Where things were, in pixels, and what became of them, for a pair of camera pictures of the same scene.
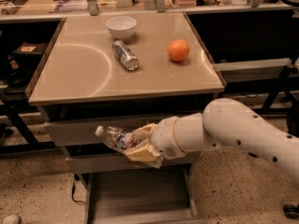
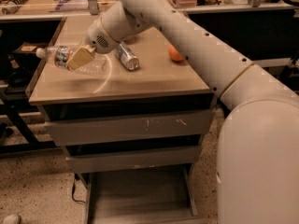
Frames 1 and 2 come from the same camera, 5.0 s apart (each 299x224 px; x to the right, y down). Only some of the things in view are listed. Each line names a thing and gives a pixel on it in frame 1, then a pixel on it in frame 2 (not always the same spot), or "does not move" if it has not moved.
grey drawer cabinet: (124, 70) does not move
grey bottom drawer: (151, 196) does not move
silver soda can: (124, 55) does not move
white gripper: (164, 138) to (97, 38)
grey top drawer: (83, 133) does not move
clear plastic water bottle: (121, 140) to (58, 54)
